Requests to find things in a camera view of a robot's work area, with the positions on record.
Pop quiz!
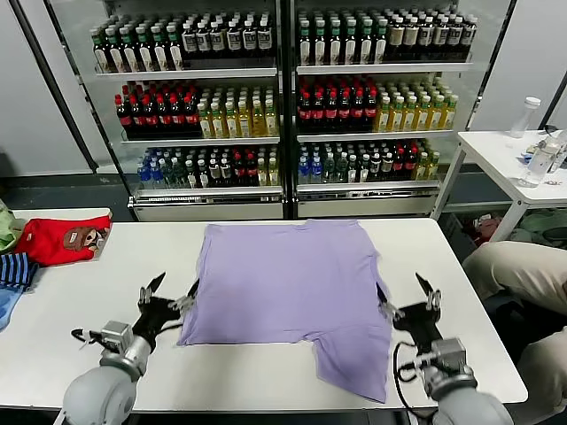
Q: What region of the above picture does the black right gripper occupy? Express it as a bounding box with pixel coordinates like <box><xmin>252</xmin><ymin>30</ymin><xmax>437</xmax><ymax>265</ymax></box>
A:
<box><xmin>375</xmin><ymin>272</ymin><xmax>445</xmax><ymax>353</ymax></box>

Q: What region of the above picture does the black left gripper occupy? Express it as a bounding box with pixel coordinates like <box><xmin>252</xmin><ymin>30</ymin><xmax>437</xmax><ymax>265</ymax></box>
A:
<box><xmin>131</xmin><ymin>271</ymin><xmax>201</xmax><ymax>352</ymax></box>

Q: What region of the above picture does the purple t-shirt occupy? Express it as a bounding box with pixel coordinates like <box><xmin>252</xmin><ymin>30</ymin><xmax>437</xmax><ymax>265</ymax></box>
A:
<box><xmin>176</xmin><ymin>219</ymin><xmax>393</xmax><ymax>405</ymax></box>

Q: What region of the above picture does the green clothes pile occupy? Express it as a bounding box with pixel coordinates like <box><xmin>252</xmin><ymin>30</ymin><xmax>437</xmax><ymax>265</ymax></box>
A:
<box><xmin>516</xmin><ymin>208</ymin><xmax>567</xmax><ymax>245</ymax></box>

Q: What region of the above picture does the grey storage crate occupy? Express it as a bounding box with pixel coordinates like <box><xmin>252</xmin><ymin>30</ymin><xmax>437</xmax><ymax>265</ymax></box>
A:
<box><xmin>440</xmin><ymin>211</ymin><xmax>482</xmax><ymax>256</ymax></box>

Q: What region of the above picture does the glass drinks display cabinet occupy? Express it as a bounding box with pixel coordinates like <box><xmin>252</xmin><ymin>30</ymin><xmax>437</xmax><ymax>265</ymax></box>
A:
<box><xmin>43</xmin><ymin>0</ymin><xmax>291</xmax><ymax>222</ymax></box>
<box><xmin>290</xmin><ymin>0</ymin><xmax>518</xmax><ymax>220</ymax></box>

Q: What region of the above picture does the red cloth bundle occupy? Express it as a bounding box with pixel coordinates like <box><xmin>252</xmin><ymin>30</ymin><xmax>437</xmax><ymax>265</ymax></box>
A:
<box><xmin>474</xmin><ymin>214</ymin><xmax>504</xmax><ymax>243</ymax></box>

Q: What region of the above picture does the person in beige trousers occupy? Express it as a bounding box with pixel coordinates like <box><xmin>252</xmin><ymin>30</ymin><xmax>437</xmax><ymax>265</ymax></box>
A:
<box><xmin>462</xmin><ymin>241</ymin><xmax>567</xmax><ymax>311</ymax></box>

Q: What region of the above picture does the white metal shelf board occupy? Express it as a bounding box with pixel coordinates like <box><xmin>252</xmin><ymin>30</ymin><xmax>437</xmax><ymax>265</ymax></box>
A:
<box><xmin>295</xmin><ymin>129</ymin><xmax>456</xmax><ymax>143</ymax></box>
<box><xmin>94</xmin><ymin>66</ymin><xmax>279</xmax><ymax>81</ymax></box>
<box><xmin>295</xmin><ymin>179</ymin><xmax>440</xmax><ymax>194</ymax></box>
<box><xmin>119</xmin><ymin>135</ymin><xmax>282</xmax><ymax>148</ymax></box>
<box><xmin>131</xmin><ymin>184</ymin><xmax>284</xmax><ymax>198</ymax></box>
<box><xmin>295</xmin><ymin>61</ymin><xmax>475</xmax><ymax>75</ymax></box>

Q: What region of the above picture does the black chair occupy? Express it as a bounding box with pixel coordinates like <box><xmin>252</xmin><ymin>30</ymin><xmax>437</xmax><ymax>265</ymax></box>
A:
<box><xmin>481</xmin><ymin>290</ymin><xmax>567</xmax><ymax>359</ymax></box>

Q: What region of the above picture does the red bear print t-shirt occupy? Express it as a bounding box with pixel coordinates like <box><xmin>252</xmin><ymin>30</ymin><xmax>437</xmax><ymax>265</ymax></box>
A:
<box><xmin>14</xmin><ymin>215</ymin><xmax>113</xmax><ymax>267</ymax></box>

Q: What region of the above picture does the blue striped garment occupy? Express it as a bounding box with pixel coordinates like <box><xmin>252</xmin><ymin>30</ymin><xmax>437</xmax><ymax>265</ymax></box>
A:
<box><xmin>0</xmin><ymin>252</ymin><xmax>40</xmax><ymax>293</ymax></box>

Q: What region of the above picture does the khaki trouser leg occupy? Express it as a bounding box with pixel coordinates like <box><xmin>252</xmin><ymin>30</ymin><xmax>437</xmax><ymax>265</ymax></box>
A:
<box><xmin>516</xmin><ymin>325</ymin><xmax>567</xmax><ymax>425</ymax></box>

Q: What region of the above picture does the light blue garment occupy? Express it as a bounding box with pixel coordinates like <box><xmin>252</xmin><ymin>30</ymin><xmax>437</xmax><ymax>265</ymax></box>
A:
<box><xmin>0</xmin><ymin>286</ymin><xmax>23</xmax><ymax>332</ymax></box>

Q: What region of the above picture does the white side table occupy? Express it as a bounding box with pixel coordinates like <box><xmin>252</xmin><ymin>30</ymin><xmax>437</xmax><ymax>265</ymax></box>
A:
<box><xmin>429</xmin><ymin>129</ymin><xmax>567</xmax><ymax>243</ymax></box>

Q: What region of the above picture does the green garment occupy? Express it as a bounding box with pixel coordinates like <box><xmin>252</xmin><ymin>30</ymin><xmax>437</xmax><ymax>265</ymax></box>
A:
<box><xmin>0</xmin><ymin>198</ymin><xmax>27</xmax><ymax>254</ymax></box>

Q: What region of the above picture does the clear plastic water bottle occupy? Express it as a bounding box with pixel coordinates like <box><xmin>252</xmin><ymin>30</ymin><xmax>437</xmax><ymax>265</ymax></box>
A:
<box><xmin>517</xmin><ymin>145</ymin><xmax>553</xmax><ymax>189</ymax></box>

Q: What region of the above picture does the tall clear white-cap bottle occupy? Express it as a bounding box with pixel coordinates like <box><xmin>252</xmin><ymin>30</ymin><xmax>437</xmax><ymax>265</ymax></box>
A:
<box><xmin>509</xmin><ymin>97</ymin><xmax>542</xmax><ymax>139</ymax></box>

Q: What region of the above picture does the green cap brown tea bottle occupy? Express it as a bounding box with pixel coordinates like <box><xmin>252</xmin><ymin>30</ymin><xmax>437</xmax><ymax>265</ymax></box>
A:
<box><xmin>120</xmin><ymin>26</ymin><xmax>140</xmax><ymax>73</ymax></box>
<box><xmin>166</xmin><ymin>24</ymin><xmax>184</xmax><ymax>71</ymax></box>
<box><xmin>90</xmin><ymin>27</ymin><xmax>111</xmax><ymax>73</ymax></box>
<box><xmin>151</xmin><ymin>25</ymin><xmax>170</xmax><ymax>71</ymax></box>
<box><xmin>105</xmin><ymin>27</ymin><xmax>125</xmax><ymax>73</ymax></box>
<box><xmin>136</xmin><ymin>25</ymin><xmax>155</xmax><ymax>72</ymax></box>

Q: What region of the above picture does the white cap dark drink bottle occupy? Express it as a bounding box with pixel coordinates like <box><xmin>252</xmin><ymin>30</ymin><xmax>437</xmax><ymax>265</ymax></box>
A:
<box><xmin>182</xmin><ymin>20</ymin><xmax>198</xmax><ymax>61</ymax></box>
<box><xmin>225</xmin><ymin>19</ymin><xmax>243</xmax><ymax>58</ymax></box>
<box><xmin>241</xmin><ymin>19</ymin><xmax>259</xmax><ymax>58</ymax></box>
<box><xmin>195</xmin><ymin>20</ymin><xmax>211</xmax><ymax>60</ymax></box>
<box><xmin>208</xmin><ymin>19</ymin><xmax>226</xmax><ymax>59</ymax></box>
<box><xmin>257</xmin><ymin>19</ymin><xmax>274</xmax><ymax>58</ymax></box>

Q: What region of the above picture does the green cap dark drink bottle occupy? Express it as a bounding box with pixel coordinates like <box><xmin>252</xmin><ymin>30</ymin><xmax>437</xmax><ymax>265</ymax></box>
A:
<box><xmin>299</xmin><ymin>19</ymin><xmax>313</xmax><ymax>66</ymax></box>
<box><xmin>328</xmin><ymin>19</ymin><xmax>344</xmax><ymax>66</ymax></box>
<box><xmin>313</xmin><ymin>19</ymin><xmax>328</xmax><ymax>66</ymax></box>
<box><xmin>374</xmin><ymin>19</ymin><xmax>388</xmax><ymax>63</ymax></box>
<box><xmin>343</xmin><ymin>19</ymin><xmax>358</xmax><ymax>65</ymax></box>
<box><xmin>359</xmin><ymin>19</ymin><xmax>374</xmax><ymax>64</ymax></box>

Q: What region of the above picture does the beige label dark bottle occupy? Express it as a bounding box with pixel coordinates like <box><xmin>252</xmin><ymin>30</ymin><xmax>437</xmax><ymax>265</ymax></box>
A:
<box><xmin>388</xmin><ymin>17</ymin><xmax>405</xmax><ymax>61</ymax></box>
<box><xmin>447</xmin><ymin>16</ymin><xmax>464</xmax><ymax>58</ymax></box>
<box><xmin>403</xmin><ymin>16</ymin><xmax>420</xmax><ymax>60</ymax></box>
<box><xmin>433</xmin><ymin>16</ymin><xmax>450</xmax><ymax>58</ymax></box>
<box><xmin>418</xmin><ymin>16</ymin><xmax>435</xmax><ymax>59</ymax></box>
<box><xmin>462</xmin><ymin>16</ymin><xmax>479</xmax><ymax>58</ymax></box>

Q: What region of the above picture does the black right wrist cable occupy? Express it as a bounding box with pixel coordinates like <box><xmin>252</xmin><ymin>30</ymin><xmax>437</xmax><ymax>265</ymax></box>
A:
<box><xmin>390</xmin><ymin>340</ymin><xmax>433</xmax><ymax>417</ymax></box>

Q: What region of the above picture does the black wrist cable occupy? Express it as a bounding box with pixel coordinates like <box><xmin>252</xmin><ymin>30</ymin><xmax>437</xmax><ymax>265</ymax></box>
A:
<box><xmin>70</xmin><ymin>326</ymin><xmax>104</xmax><ymax>351</ymax></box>
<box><xmin>390</xmin><ymin>340</ymin><xmax>433</xmax><ymax>417</ymax></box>

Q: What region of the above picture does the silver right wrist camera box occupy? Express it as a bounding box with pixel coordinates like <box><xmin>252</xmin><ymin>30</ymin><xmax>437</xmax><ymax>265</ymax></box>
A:
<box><xmin>430</xmin><ymin>337</ymin><xmax>467</xmax><ymax>369</ymax></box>

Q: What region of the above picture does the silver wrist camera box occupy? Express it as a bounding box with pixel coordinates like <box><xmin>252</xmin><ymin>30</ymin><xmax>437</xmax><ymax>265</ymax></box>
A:
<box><xmin>100</xmin><ymin>321</ymin><xmax>135</xmax><ymax>352</ymax></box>
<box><xmin>430</xmin><ymin>337</ymin><xmax>467</xmax><ymax>369</ymax></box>

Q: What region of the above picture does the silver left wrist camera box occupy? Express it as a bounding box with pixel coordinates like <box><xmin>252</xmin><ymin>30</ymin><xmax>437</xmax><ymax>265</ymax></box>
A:
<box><xmin>100</xmin><ymin>321</ymin><xmax>135</xmax><ymax>352</ymax></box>

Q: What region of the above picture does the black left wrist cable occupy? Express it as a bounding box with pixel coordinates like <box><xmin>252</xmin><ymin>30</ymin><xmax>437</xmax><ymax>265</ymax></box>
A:
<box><xmin>70</xmin><ymin>326</ymin><xmax>104</xmax><ymax>351</ymax></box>

